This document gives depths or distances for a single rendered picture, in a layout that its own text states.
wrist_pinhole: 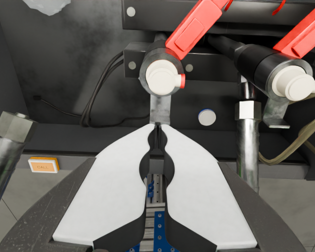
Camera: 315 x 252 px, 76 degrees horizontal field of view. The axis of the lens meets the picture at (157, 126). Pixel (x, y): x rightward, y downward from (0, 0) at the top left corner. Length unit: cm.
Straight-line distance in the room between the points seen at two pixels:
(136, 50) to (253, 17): 14
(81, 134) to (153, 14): 32
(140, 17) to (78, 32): 20
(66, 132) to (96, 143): 9
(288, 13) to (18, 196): 229
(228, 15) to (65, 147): 37
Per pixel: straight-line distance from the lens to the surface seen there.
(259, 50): 18
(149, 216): 90
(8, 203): 247
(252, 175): 19
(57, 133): 52
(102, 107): 49
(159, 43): 17
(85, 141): 47
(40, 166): 46
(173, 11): 28
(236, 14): 28
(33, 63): 52
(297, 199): 231
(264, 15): 29
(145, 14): 28
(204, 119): 48
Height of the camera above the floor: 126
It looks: 60 degrees down
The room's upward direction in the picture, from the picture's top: 178 degrees counter-clockwise
